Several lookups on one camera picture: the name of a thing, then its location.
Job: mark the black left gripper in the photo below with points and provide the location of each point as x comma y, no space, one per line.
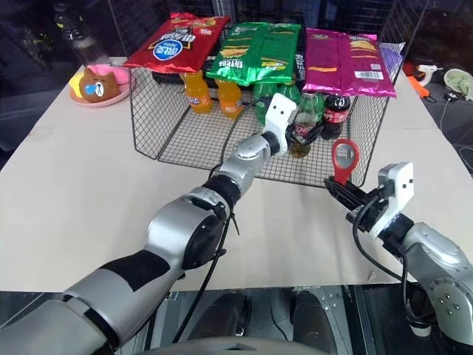
290,134

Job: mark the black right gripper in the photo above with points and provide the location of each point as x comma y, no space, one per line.
369,216

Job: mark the red bottle opener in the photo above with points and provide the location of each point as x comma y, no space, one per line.
335,154

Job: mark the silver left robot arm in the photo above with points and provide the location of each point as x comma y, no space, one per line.
244,155

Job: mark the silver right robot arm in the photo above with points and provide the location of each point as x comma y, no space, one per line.
436,251

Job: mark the dark cola bottle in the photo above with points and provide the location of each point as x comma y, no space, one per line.
334,116

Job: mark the green soda bottle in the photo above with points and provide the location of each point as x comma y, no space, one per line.
263,107
290,91

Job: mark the orange soda bottle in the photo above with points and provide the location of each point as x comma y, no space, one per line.
229,101
197,96

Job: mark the clear plastic bottle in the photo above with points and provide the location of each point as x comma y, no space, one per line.
85,48

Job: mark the purple chips bag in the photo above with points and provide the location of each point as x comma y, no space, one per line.
343,63

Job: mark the green chips bag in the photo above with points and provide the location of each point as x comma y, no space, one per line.
255,53

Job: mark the purple plastic item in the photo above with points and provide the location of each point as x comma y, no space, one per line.
391,55

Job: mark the orange flat tool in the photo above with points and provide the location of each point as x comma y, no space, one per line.
417,86

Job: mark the dark rounded shape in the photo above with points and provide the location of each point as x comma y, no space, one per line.
312,321
225,314

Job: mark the white glue gun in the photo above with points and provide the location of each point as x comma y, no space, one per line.
428,72

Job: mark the small black disc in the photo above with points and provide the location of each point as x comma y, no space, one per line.
451,96

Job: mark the light green cloth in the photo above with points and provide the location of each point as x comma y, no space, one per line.
458,81

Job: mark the red chips bag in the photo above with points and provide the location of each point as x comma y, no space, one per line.
173,44

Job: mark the grey robot torso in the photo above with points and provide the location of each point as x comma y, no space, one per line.
236,347

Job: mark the pink plate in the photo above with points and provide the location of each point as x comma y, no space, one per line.
111,100

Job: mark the brown bear plush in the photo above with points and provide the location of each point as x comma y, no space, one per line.
99,87

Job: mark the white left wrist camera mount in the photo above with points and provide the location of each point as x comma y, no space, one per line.
281,111

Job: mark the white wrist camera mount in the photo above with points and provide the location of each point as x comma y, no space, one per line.
281,111
401,185

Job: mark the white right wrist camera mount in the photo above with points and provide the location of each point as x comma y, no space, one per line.
401,185

